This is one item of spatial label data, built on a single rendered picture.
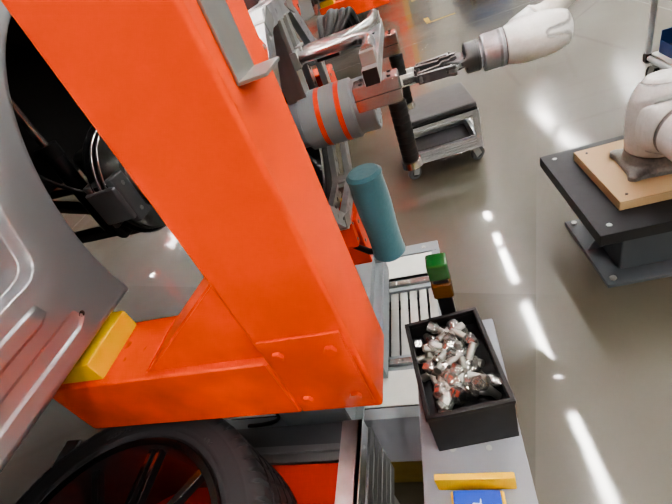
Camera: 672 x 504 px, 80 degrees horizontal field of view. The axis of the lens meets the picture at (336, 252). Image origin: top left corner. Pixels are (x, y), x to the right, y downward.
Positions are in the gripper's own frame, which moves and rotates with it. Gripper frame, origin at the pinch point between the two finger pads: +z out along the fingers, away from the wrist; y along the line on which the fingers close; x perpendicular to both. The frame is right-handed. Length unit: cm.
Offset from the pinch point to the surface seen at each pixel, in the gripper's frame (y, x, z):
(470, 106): 91, -51, -25
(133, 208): -34, 0, 71
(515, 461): -84, -38, -8
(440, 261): -57, -17, -2
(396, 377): -42, -75, 20
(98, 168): -31, 11, 75
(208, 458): -83, -32, 48
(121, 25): -76, 35, 18
